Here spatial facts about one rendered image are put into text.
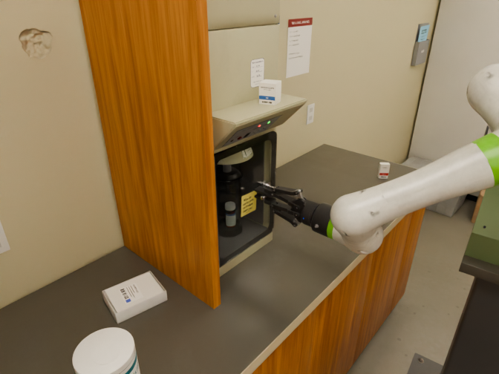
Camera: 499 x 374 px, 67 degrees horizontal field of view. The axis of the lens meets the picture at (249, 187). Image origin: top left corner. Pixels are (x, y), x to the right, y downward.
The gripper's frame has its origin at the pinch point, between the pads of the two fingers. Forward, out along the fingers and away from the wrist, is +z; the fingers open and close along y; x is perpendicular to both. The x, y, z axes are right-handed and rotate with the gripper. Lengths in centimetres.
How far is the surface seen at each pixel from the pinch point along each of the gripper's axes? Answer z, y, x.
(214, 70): 4.5, 41.7, 15.9
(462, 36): 22, 24, -290
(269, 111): -6.7, 30.9, 6.9
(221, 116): -0.7, 31.1, 19.3
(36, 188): 48, 6, 52
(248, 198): 3.4, -0.7, 4.5
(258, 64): 4.5, 40.7, -1.6
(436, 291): -35, -121, -142
